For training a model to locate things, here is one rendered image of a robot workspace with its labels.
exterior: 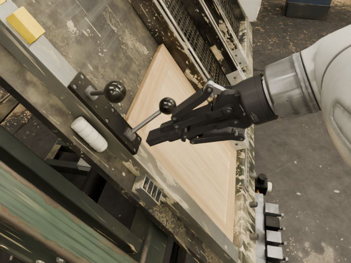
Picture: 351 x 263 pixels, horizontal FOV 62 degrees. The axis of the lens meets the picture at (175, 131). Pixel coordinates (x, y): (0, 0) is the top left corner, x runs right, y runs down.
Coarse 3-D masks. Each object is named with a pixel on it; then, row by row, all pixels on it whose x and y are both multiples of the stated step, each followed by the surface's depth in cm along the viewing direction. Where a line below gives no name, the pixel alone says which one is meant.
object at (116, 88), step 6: (108, 84) 48; (114, 84) 47; (120, 84) 48; (84, 90) 56; (90, 90) 56; (96, 90) 54; (102, 90) 52; (108, 90) 47; (114, 90) 47; (120, 90) 48; (90, 96) 56; (96, 96) 57; (108, 96) 48; (114, 96) 47; (120, 96) 48; (114, 102) 48
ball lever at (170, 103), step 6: (162, 102) 61; (168, 102) 60; (174, 102) 61; (162, 108) 61; (168, 108) 60; (156, 114) 62; (168, 114) 62; (144, 120) 63; (150, 120) 62; (138, 126) 62; (126, 132) 62; (132, 132) 63; (132, 138) 63
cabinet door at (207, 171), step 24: (168, 72) 95; (144, 96) 79; (168, 96) 90; (168, 120) 86; (144, 144) 72; (168, 144) 82; (216, 144) 111; (168, 168) 78; (192, 168) 90; (216, 168) 104; (192, 192) 85; (216, 192) 98; (216, 216) 93
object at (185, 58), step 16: (128, 0) 90; (144, 0) 89; (160, 0) 93; (144, 16) 93; (160, 16) 92; (160, 32) 96; (176, 32) 96; (176, 48) 98; (192, 64) 102; (192, 80) 106; (240, 144) 123
